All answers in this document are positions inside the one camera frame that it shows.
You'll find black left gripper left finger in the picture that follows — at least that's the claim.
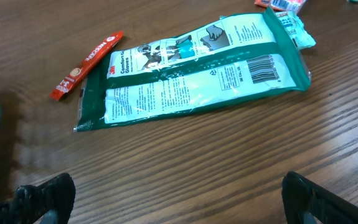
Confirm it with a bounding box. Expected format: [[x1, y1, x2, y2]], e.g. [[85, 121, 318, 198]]
[[0, 173, 75, 224]]

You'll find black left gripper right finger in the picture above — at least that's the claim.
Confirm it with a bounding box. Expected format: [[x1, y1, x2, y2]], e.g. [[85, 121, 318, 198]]
[[281, 171, 358, 224]]

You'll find red coffee stick sachet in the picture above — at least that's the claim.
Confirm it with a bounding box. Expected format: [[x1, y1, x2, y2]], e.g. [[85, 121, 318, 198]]
[[49, 30, 123, 101]]

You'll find green sponge pack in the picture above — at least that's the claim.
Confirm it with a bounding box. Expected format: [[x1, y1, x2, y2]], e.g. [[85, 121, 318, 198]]
[[75, 9, 311, 131]]

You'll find teal wet wipes pack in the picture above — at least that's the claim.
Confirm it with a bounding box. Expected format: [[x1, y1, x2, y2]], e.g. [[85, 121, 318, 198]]
[[275, 11, 316, 50]]

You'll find red snack packet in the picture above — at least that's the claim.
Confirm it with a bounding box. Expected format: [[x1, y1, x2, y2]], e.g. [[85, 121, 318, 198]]
[[255, 0, 306, 14]]

